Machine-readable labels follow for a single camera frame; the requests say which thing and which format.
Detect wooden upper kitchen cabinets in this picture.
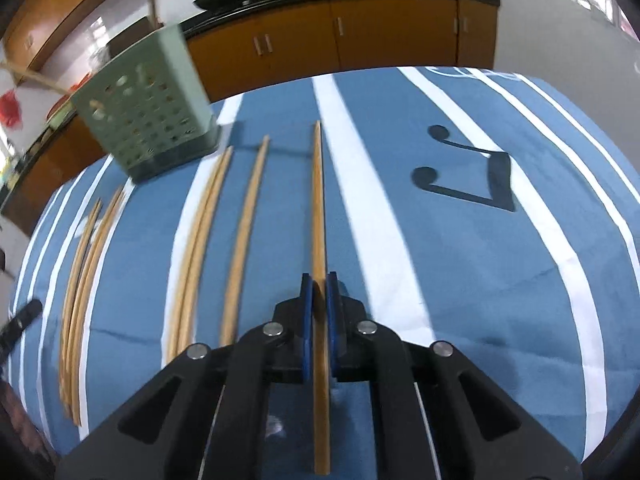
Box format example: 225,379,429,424
3,0,105,70

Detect wooden kitchen cabinets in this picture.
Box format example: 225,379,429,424
0,0,500,233
3,0,105,70

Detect wooden lower kitchen cabinets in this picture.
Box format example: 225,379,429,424
0,0,500,233

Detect wooden chopstick pair inner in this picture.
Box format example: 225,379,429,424
170,146,233,356

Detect wooden chopstick pair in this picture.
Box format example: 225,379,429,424
163,148,232,364
170,146,233,356

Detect wooden chopstick pair outer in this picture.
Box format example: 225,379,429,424
163,148,232,364

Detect blue white striped tablecloth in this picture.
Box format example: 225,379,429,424
3,67,639,459

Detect red plastic bag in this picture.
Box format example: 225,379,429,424
0,90,23,130

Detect chopstick leaning in holder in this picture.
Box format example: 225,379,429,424
0,61,73,96

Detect green perforated utensil holder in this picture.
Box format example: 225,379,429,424
70,25,220,183

